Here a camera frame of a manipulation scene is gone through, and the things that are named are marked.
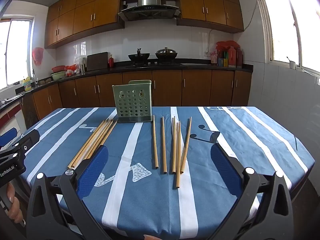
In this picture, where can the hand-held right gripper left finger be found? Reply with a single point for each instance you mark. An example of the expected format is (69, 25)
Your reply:
(93, 170)

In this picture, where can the wooden cabinets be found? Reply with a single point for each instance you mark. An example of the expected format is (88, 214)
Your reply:
(195, 87)
(85, 12)

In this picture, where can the dark pot with lid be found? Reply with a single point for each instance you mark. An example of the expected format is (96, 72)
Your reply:
(166, 53)

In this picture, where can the wooden lower cabinets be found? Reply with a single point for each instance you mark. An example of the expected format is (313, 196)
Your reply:
(195, 87)

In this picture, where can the green perforated chopstick holder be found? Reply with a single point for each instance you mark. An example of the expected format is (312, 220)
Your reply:
(132, 102)

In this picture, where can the steel cup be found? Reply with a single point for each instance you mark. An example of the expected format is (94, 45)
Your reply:
(83, 67)

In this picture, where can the black wok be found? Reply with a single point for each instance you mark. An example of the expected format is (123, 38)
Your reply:
(138, 57)

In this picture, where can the black kitchen countertop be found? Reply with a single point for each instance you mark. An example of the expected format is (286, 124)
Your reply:
(120, 68)

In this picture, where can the dark wooden cutting board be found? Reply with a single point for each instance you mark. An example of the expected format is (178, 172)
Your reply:
(97, 61)

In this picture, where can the pink bottle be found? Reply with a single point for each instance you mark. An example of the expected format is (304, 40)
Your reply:
(214, 58)

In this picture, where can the red thermos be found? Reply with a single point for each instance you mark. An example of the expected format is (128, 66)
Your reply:
(232, 57)
(239, 58)

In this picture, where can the red hanging plastic bag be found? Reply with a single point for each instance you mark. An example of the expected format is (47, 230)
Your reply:
(37, 56)

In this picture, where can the small red plastic bag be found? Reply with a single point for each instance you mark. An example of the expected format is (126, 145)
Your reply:
(70, 67)

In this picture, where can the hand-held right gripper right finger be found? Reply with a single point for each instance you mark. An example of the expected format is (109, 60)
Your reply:
(225, 170)

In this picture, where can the red plastic basin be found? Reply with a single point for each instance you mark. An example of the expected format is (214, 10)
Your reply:
(58, 68)

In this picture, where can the colourful small boxes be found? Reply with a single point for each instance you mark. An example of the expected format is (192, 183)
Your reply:
(223, 62)

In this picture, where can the black gas stove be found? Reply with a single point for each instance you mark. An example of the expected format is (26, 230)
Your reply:
(155, 64)

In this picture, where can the red glass bottle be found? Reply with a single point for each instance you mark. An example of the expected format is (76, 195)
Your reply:
(111, 61)

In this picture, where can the white plastic bag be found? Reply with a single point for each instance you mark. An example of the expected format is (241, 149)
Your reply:
(79, 60)

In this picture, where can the green plastic basin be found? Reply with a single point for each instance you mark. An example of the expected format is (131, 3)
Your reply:
(58, 75)

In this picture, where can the yellow dish soap bottle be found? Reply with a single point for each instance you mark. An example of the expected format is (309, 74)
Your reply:
(27, 84)

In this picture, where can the person's left hand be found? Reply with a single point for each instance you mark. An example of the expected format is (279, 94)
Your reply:
(15, 202)

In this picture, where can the blue white striped tablecloth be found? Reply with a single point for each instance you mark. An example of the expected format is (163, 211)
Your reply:
(140, 205)

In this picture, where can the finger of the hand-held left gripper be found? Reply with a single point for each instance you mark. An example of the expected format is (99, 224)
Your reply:
(28, 140)
(8, 136)

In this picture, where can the bundle of wooden chopsticks left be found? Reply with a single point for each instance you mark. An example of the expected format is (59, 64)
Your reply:
(86, 143)

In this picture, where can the wooden upper cabinets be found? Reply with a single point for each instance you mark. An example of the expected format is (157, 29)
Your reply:
(85, 12)

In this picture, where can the large kitchen window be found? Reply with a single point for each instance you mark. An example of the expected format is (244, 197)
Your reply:
(300, 25)

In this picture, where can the steel sink faucet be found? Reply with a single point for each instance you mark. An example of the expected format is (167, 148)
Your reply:
(35, 76)

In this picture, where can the white cup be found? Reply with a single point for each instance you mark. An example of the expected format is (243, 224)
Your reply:
(291, 64)

